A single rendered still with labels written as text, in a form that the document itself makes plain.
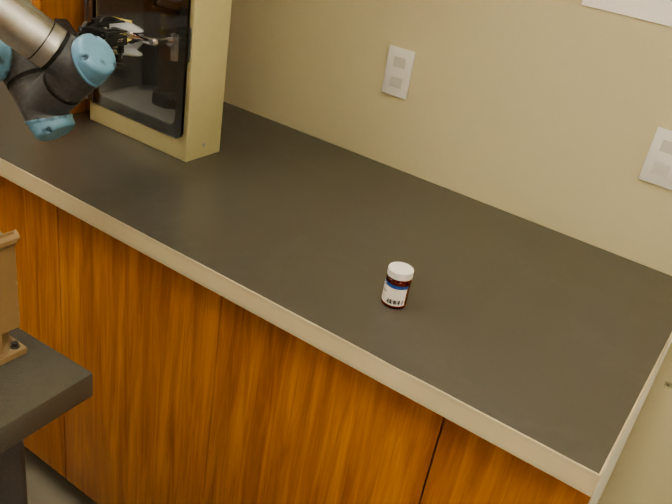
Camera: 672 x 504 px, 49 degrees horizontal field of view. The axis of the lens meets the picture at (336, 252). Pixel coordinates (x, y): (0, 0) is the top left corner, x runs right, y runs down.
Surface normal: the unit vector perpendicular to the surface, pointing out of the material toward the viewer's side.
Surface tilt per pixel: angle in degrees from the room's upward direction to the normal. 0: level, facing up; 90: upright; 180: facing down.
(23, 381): 0
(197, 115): 90
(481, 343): 0
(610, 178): 90
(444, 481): 90
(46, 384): 0
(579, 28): 90
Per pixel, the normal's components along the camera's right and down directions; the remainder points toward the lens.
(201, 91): 0.82, 0.38
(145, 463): -0.56, 0.32
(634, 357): 0.15, -0.87
